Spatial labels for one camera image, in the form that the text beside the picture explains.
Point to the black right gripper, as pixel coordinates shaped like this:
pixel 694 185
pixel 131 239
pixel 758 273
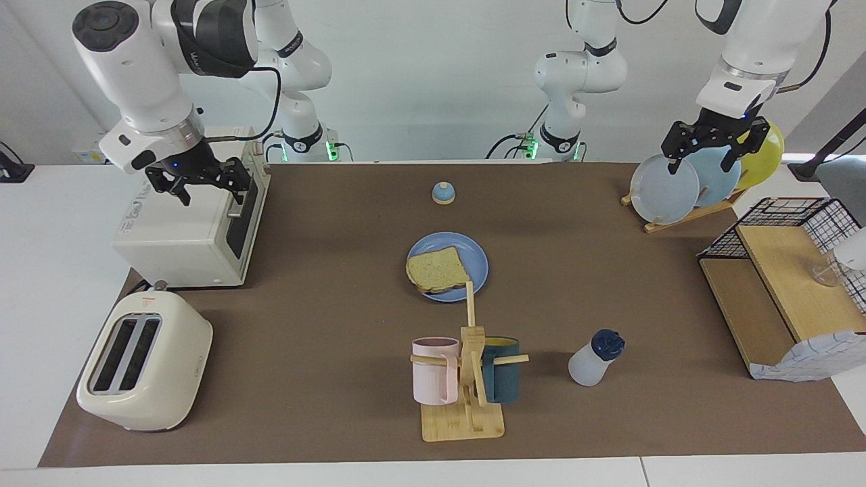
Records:
pixel 193 166

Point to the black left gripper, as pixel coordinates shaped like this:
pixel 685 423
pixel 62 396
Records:
pixel 722 127

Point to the toasted bread slice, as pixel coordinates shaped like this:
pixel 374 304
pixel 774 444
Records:
pixel 436 270

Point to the seasoning bottle navy cap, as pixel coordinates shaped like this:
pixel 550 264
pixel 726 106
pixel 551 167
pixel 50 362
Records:
pixel 588 368

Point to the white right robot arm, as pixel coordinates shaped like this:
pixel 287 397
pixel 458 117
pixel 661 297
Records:
pixel 135 74

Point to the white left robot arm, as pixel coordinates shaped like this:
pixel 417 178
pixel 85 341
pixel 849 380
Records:
pixel 764 40

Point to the light blue plate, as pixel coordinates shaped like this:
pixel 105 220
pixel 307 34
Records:
pixel 717 186

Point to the yellow plate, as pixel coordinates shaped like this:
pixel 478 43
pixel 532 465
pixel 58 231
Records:
pixel 768 159

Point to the pale grey-blue plate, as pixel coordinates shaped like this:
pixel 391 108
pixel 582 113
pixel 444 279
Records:
pixel 659 193

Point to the wooden plate rack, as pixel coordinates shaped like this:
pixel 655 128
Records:
pixel 676 222

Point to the blue round plate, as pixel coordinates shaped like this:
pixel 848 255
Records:
pixel 473 260

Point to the white toaster oven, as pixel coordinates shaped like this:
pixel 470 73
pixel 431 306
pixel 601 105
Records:
pixel 183 237

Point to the wooden shelf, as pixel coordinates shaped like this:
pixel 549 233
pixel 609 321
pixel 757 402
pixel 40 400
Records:
pixel 785 277

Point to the clear glass cup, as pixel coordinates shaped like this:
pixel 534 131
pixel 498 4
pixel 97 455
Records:
pixel 825 272

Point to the black clamp base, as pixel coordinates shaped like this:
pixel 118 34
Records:
pixel 15 172

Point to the cream two-slot toaster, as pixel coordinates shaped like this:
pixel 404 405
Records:
pixel 176 365

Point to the brown table mat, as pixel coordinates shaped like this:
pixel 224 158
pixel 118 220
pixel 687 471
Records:
pixel 325 338

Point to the white checkered cloth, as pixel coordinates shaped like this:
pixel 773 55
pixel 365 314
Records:
pixel 812 358

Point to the pink mug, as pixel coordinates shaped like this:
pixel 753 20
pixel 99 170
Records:
pixel 433 379

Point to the dark teal mug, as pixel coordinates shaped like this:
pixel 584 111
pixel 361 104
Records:
pixel 504 382

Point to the wooden mug rack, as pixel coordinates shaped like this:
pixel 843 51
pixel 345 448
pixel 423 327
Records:
pixel 460 423

